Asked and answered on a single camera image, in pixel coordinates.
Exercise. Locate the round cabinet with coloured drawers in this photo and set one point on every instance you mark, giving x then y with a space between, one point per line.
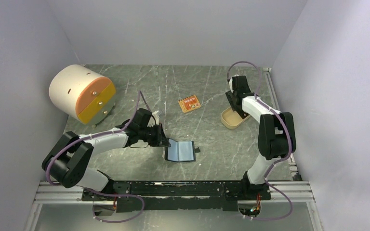
83 94

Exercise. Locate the aluminium frame rail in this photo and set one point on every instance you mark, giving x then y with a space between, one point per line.
281 191

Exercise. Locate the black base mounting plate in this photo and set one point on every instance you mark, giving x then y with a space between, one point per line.
129 196

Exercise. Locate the beige oval tray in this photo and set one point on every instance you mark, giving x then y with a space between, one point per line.
231 119

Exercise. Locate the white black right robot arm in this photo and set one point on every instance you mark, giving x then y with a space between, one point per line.
276 137

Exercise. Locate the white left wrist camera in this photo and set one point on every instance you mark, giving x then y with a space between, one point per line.
157 115

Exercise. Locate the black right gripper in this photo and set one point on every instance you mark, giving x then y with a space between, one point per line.
230 96

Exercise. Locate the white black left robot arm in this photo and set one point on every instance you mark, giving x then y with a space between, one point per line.
67 163

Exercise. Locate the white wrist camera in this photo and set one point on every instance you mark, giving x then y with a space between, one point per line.
157 115
230 82

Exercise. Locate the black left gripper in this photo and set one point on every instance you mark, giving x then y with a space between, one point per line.
161 140

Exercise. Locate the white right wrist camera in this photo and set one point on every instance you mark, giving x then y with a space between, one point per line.
230 82

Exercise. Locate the black leather card holder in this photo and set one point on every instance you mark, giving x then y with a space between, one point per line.
181 151

